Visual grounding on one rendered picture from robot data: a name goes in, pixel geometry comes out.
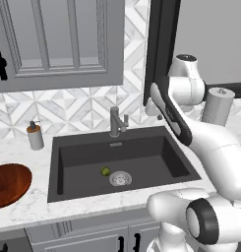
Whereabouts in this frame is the wide grey base cupboard door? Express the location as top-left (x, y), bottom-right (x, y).
top-left (29, 225), bottom-right (130, 252)

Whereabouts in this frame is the dark grey sink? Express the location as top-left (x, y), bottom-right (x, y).
top-left (46, 125), bottom-right (203, 204)

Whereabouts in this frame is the grey wall cupboard door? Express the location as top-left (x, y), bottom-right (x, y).
top-left (0, 0), bottom-right (126, 94)

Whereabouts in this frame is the black window frame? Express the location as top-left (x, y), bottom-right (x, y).
top-left (143, 0), bottom-right (241, 106)

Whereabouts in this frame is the green lime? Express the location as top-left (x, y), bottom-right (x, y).
top-left (99, 165), bottom-right (111, 177)

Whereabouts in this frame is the narrow grey base cupboard door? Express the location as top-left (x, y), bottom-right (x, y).
top-left (128, 220), bottom-right (163, 252)

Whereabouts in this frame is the grey soap dispenser brown top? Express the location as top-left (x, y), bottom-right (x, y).
top-left (26, 120), bottom-right (45, 152)

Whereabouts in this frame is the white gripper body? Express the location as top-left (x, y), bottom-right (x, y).
top-left (145, 97), bottom-right (164, 119)

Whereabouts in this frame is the black base cupboard handle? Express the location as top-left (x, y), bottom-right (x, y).
top-left (117, 235), bottom-right (125, 252)
top-left (134, 232), bottom-right (142, 252)

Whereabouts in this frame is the brown wooden bowl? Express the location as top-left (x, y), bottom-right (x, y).
top-left (0, 162), bottom-right (33, 210)

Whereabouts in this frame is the silver sink drain strainer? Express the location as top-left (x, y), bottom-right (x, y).
top-left (108, 170), bottom-right (133, 188)

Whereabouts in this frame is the black wall cupboard handle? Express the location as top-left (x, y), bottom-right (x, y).
top-left (0, 19), bottom-right (9, 82)

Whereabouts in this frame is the white cylindrical canister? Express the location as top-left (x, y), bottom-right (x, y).
top-left (201, 87), bottom-right (236, 128)

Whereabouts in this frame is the grey metal tap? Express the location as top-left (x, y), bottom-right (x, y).
top-left (108, 105), bottom-right (130, 139)

